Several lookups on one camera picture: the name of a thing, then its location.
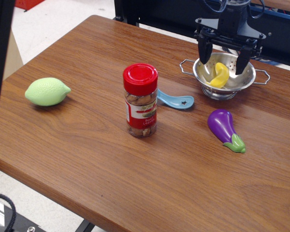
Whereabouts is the red-lidded spice jar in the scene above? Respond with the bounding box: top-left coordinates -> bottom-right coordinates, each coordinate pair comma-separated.
123,63 -> 158,138

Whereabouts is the light wooden panel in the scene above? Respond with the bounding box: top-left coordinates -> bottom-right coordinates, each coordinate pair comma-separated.
3,30 -> 23,80

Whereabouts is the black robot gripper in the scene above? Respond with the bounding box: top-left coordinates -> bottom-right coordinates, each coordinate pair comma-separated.
194,4 -> 266,75

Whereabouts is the black braided cable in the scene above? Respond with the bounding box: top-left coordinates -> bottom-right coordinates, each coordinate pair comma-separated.
0,192 -> 17,232

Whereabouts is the light blue ceramic spoon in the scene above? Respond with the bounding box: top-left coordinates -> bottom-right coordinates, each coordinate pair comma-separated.
157,89 -> 194,110

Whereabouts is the green toy lime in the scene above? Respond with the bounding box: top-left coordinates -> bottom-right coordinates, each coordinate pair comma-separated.
25,77 -> 71,106

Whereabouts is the yellow toy banana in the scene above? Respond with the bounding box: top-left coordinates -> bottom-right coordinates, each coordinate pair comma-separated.
206,62 -> 230,88

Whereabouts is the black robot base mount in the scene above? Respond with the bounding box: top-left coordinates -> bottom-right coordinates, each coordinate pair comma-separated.
0,204 -> 45,232

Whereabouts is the red crate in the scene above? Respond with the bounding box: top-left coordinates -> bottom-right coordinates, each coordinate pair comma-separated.
15,0 -> 44,10

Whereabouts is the black metal frame rail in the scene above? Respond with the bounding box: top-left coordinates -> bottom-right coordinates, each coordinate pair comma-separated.
115,0 -> 290,66

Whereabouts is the steel colander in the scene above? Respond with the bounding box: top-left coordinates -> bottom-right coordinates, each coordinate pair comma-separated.
179,52 -> 270,100

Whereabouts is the purple toy eggplant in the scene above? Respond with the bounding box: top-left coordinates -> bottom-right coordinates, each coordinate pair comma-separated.
207,109 -> 246,153

